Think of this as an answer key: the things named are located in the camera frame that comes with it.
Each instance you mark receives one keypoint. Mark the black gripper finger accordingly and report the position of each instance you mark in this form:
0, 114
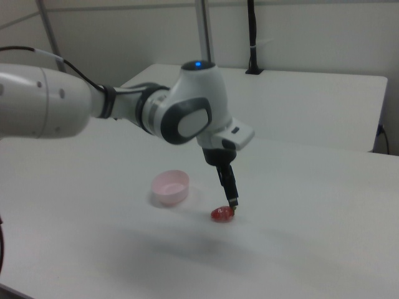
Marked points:
230, 187
220, 176

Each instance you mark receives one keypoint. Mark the aluminium frame post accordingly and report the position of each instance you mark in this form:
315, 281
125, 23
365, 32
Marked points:
204, 31

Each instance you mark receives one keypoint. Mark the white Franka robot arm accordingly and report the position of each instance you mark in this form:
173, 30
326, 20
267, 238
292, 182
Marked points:
62, 99

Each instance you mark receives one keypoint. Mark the pink plastic bowl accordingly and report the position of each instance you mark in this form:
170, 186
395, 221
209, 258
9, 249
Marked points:
170, 190

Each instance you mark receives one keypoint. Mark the red strawberry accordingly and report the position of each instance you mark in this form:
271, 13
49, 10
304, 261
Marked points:
222, 215

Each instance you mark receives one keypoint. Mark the white background table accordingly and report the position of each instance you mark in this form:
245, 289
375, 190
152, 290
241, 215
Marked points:
296, 106

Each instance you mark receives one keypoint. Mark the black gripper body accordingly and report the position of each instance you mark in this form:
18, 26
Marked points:
218, 155

